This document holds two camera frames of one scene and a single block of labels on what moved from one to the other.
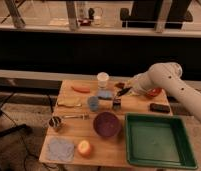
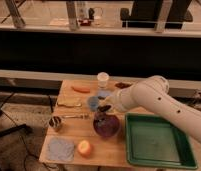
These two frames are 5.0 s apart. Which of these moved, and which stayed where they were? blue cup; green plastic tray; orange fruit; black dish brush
Moved: black dish brush
Stayed: blue cup; orange fruit; green plastic tray
